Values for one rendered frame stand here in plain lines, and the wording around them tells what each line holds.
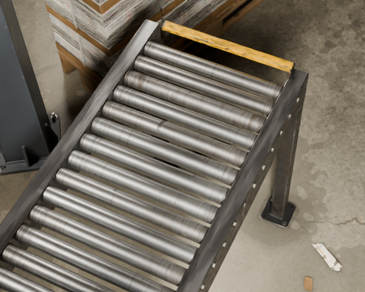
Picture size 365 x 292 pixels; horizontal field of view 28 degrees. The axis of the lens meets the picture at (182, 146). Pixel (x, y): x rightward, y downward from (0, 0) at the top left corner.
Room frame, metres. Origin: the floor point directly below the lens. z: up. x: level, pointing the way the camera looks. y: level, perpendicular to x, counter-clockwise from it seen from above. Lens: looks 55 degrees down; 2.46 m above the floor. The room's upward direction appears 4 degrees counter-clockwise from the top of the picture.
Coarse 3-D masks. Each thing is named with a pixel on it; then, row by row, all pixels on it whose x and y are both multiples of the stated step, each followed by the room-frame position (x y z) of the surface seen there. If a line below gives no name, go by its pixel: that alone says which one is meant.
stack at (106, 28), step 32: (64, 0) 2.06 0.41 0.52; (96, 0) 1.90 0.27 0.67; (128, 0) 1.97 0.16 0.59; (160, 0) 2.10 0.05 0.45; (192, 0) 2.20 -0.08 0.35; (224, 0) 2.34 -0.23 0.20; (256, 0) 2.51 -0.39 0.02; (64, 32) 2.10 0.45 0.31; (96, 32) 1.93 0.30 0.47; (128, 32) 1.96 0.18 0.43; (160, 32) 2.08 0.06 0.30; (64, 64) 2.15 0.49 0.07; (96, 64) 1.97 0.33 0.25
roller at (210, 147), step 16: (112, 112) 1.30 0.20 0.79; (128, 112) 1.29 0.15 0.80; (144, 128) 1.24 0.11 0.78; (160, 128) 1.23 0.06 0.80; (176, 128) 1.22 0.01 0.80; (192, 144) 1.17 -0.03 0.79; (208, 144) 1.16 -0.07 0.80; (224, 144) 1.16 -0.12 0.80; (224, 160) 1.12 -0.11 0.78; (240, 160) 1.10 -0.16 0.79
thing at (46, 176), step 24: (144, 24) 1.63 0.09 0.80; (120, 72) 1.44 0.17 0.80; (96, 96) 1.35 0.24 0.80; (72, 144) 1.19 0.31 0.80; (48, 168) 1.11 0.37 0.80; (72, 168) 1.15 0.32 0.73; (24, 192) 1.04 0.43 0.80; (24, 216) 0.97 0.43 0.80; (0, 240) 0.90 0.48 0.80; (0, 264) 0.85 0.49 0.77
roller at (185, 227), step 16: (64, 176) 1.08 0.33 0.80; (80, 176) 1.08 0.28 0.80; (80, 192) 1.04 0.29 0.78; (96, 192) 1.03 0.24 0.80; (112, 192) 1.02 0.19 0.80; (128, 208) 0.97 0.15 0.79; (144, 208) 0.97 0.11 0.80; (160, 208) 0.97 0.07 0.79; (160, 224) 0.92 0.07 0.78; (176, 224) 0.91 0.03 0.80; (192, 224) 0.91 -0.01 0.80; (192, 240) 0.88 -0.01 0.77
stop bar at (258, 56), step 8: (168, 24) 1.61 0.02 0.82; (176, 24) 1.61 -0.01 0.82; (176, 32) 1.58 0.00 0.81; (184, 32) 1.57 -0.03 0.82; (192, 32) 1.57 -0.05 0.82; (200, 32) 1.56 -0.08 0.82; (200, 40) 1.54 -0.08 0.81; (208, 40) 1.53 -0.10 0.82; (216, 40) 1.53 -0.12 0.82; (224, 40) 1.53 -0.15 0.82; (224, 48) 1.50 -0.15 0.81; (232, 48) 1.49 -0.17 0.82; (240, 48) 1.49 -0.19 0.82; (248, 48) 1.49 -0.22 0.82; (248, 56) 1.46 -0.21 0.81; (256, 56) 1.45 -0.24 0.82; (264, 56) 1.45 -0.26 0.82; (272, 56) 1.45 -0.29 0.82; (272, 64) 1.42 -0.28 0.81; (280, 64) 1.41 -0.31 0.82; (288, 64) 1.41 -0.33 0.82
